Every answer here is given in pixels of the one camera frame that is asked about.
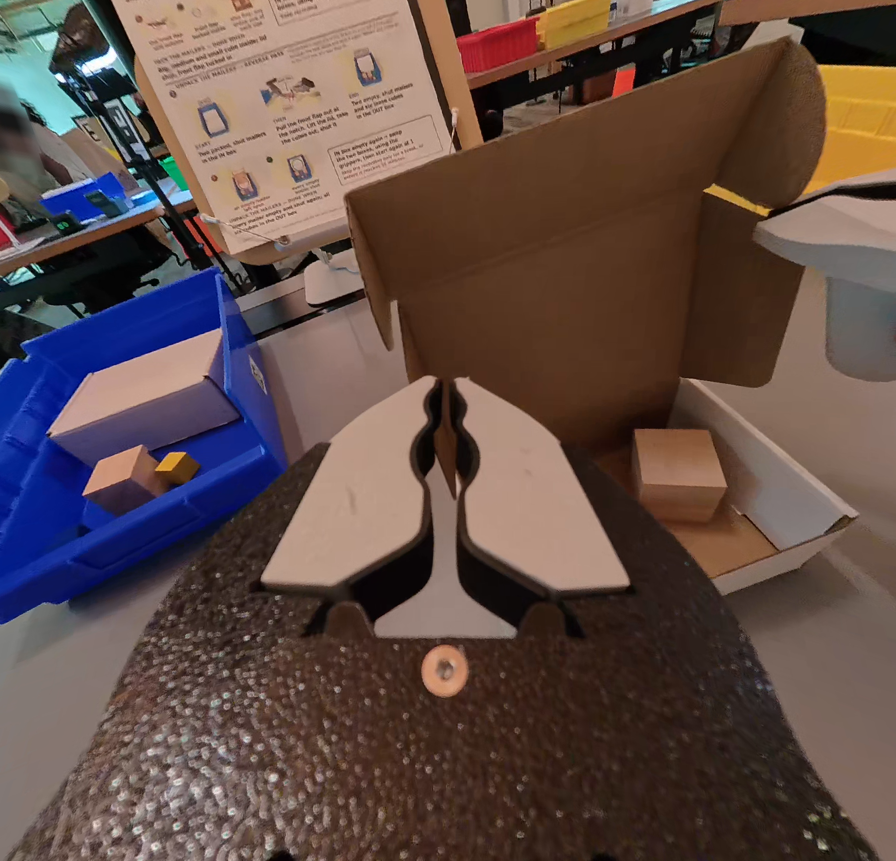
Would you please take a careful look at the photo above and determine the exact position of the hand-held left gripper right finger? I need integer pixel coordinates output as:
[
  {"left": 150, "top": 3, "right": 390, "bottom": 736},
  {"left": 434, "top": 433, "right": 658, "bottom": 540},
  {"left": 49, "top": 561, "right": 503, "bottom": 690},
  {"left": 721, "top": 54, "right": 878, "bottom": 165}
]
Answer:
[{"left": 448, "top": 376, "right": 631, "bottom": 616}]

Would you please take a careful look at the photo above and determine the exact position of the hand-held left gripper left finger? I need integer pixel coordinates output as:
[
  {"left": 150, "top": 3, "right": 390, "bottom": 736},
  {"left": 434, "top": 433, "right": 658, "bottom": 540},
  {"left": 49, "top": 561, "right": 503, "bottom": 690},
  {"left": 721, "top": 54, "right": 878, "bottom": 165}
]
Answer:
[{"left": 260, "top": 375, "right": 446, "bottom": 609}]

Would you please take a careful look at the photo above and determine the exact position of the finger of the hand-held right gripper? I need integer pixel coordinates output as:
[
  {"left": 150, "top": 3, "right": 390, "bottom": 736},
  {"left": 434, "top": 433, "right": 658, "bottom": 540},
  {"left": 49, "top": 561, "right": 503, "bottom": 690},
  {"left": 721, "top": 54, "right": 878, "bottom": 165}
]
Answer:
[
  {"left": 798, "top": 170, "right": 896, "bottom": 203},
  {"left": 752, "top": 182, "right": 896, "bottom": 384}
]

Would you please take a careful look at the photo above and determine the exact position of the yellow plastic bin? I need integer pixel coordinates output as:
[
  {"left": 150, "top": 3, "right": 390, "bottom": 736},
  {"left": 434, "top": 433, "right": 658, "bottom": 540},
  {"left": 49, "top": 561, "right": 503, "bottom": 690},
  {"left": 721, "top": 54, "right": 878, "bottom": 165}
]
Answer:
[{"left": 703, "top": 63, "right": 896, "bottom": 215}]

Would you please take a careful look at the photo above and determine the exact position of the plain wooden cube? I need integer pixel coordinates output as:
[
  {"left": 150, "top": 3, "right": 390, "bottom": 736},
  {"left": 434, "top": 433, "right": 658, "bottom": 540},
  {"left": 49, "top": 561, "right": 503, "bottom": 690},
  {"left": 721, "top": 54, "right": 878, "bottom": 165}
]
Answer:
[
  {"left": 631, "top": 427, "right": 729, "bottom": 525},
  {"left": 83, "top": 444, "right": 169, "bottom": 518}
]

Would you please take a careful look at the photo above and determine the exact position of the blue plastic bin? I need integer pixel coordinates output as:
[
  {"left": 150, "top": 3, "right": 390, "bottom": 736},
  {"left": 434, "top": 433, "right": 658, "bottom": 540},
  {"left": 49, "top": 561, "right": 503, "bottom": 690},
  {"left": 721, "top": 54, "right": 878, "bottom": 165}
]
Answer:
[{"left": 0, "top": 266, "right": 288, "bottom": 625}]

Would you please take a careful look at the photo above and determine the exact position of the white cardboard mailer box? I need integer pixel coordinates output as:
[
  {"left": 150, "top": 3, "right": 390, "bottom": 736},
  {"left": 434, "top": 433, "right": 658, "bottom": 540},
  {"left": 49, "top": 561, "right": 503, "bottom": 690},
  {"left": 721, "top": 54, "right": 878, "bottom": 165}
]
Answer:
[
  {"left": 345, "top": 37, "right": 859, "bottom": 596},
  {"left": 48, "top": 329, "right": 243, "bottom": 467}
]

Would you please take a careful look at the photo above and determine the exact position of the small yellow cube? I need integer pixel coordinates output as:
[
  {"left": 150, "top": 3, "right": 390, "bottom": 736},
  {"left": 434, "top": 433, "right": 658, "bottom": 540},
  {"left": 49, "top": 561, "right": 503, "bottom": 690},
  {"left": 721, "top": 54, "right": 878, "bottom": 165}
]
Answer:
[{"left": 154, "top": 451, "right": 203, "bottom": 486}]

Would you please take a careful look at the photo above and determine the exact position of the yellow storage bin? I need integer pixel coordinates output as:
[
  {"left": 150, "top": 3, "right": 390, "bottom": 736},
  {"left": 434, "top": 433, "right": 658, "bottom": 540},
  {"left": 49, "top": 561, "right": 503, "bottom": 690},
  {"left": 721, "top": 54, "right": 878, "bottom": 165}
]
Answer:
[{"left": 535, "top": 0, "right": 614, "bottom": 51}]

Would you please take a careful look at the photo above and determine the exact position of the red storage bin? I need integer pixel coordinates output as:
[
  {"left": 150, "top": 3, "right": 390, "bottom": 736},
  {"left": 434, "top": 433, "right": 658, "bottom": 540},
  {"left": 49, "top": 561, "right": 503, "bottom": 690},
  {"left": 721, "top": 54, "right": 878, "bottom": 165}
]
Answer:
[{"left": 456, "top": 21, "right": 544, "bottom": 76}]

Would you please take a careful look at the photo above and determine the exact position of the printed instruction board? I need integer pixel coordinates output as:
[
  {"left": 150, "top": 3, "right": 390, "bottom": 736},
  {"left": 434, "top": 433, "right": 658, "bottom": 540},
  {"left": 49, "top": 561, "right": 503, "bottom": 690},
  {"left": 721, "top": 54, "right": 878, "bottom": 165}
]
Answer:
[{"left": 94, "top": 0, "right": 484, "bottom": 267}]

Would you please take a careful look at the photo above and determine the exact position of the blue storage bin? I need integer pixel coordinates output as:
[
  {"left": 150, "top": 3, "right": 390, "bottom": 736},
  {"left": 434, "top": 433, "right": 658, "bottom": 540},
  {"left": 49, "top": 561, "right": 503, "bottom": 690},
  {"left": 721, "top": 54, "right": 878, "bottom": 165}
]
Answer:
[{"left": 41, "top": 172, "right": 135, "bottom": 223}]

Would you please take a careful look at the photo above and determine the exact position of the black tripod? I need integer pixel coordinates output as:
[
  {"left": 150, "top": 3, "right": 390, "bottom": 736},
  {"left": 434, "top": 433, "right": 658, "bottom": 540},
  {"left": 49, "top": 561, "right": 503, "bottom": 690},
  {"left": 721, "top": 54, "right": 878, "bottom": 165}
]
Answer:
[{"left": 42, "top": 4, "right": 235, "bottom": 297}]

